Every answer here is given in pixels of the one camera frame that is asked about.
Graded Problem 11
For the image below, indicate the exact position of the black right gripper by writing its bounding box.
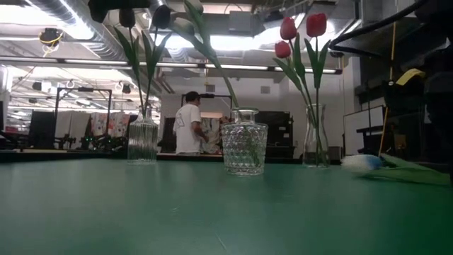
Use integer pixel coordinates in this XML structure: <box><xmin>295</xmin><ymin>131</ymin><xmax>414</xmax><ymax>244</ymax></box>
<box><xmin>384</xmin><ymin>69</ymin><xmax>453</xmax><ymax>185</ymax></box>

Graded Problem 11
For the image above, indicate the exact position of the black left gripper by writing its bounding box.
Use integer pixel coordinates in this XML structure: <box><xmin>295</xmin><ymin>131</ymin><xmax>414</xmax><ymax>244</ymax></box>
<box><xmin>87</xmin><ymin>0</ymin><xmax>151</xmax><ymax>23</ymax></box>

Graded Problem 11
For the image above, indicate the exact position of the white artificial tulip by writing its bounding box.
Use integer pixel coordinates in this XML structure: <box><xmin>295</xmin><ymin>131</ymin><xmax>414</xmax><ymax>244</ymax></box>
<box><xmin>168</xmin><ymin>0</ymin><xmax>263</xmax><ymax>167</ymax></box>
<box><xmin>341</xmin><ymin>154</ymin><xmax>452</xmax><ymax>187</ymax></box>

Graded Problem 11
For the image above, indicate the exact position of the smooth glass carafe vase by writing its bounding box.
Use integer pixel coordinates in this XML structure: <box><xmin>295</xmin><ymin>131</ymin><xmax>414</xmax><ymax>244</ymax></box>
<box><xmin>302</xmin><ymin>103</ymin><xmax>331</xmax><ymax>169</ymax></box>

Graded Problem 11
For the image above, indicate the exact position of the ribbed glass bottle vase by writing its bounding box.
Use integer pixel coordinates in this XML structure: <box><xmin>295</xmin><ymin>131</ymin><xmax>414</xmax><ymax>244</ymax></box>
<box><xmin>126</xmin><ymin>105</ymin><xmax>159</xmax><ymax>166</ymax></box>

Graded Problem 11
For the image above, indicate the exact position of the diamond-cut glass vase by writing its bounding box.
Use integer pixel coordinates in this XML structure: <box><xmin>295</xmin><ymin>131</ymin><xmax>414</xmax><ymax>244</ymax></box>
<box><xmin>221</xmin><ymin>107</ymin><xmax>269</xmax><ymax>177</ymax></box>

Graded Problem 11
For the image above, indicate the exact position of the yellow tape tag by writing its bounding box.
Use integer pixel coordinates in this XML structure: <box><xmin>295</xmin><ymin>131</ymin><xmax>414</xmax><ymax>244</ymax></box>
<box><xmin>395</xmin><ymin>68</ymin><xmax>426</xmax><ymax>86</ymax></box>

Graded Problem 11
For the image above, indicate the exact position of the white panel board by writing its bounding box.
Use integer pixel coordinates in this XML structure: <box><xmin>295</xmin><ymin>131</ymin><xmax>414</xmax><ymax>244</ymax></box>
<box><xmin>343</xmin><ymin>105</ymin><xmax>386</xmax><ymax>157</ymax></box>

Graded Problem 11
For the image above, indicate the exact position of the colourful patterned cloth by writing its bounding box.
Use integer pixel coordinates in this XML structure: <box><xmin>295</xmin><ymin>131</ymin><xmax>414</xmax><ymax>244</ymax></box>
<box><xmin>90</xmin><ymin>111</ymin><xmax>132</xmax><ymax>138</ymax></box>

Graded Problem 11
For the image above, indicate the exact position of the black monitor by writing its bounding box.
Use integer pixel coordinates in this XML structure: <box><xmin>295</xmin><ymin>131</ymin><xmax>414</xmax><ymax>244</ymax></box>
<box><xmin>157</xmin><ymin>116</ymin><xmax>178</xmax><ymax>154</ymax></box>
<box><xmin>28</xmin><ymin>110</ymin><xmax>57</xmax><ymax>149</ymax></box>

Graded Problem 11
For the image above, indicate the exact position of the grey ceiling unit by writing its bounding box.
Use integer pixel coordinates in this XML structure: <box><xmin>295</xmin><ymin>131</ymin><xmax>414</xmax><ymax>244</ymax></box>
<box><xmin>228</xmin><ymin>10</ymin><xmax>254</xmax><ymax>36</ymax></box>

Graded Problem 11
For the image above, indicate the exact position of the person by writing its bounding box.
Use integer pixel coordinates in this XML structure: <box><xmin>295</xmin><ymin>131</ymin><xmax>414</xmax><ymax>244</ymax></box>
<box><xmin>172</xmin><ymin>91</ymin><xmax>210</xmax><ymax>157</ymax></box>

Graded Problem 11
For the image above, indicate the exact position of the black cabinet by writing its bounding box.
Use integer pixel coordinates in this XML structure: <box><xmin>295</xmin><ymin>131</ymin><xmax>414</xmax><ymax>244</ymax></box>
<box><xmin>254</xmin><ymin>110</ymin><xmax>295</xmax><ymax>159</ymax></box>

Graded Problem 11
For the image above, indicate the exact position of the green table mat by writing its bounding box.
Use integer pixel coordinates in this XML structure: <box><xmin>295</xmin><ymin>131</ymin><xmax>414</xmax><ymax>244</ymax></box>
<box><xmin>0</xmin><ymin>157</ymin><xmax>453</xmax><ymax>255</ymax></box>

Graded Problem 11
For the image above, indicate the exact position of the silver spiral ceiling duct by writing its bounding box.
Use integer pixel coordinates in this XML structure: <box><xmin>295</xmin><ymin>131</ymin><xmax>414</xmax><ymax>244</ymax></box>
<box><xmin>28</xmin><ymin>0</ymin><xmax>156</xmax><ymax>93</ymax></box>

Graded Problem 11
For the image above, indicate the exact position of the long ceiling light rail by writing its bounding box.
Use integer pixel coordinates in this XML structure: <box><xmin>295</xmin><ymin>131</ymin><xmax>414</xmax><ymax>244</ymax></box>
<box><xmin>0</xmin><ymin>55</ymin><xmax>343</xmax><ymax>75</ymax></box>

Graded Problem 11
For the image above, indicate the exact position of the black ceiling cable reel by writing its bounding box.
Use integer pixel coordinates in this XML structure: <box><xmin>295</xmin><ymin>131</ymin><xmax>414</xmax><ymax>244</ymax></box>
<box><xmin>38</xmin><ymin>27</ymin><xmax>64</xmax><ymax>49</ymax></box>

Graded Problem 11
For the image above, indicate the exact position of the yellow hanging cable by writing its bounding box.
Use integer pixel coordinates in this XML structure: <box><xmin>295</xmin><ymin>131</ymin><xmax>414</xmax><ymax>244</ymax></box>
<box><xmin>377</xmin><ymin>21</ymin><xmax>397</xmax><ymax>157</ymax></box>

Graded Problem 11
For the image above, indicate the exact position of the black rig frame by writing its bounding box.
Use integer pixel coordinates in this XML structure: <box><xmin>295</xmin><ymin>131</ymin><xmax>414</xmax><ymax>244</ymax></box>
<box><xmin>53</xmin><ymin>86</ymin><xmax>113</xmax><ymax>149</ymax></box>

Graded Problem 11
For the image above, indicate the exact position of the black frame behind person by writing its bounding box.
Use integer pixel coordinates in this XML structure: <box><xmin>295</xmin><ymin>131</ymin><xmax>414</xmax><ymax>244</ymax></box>
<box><xmin>180</xmin><ymin>93</ymin><xmax>234</xmax><ymax>120</ymax></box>

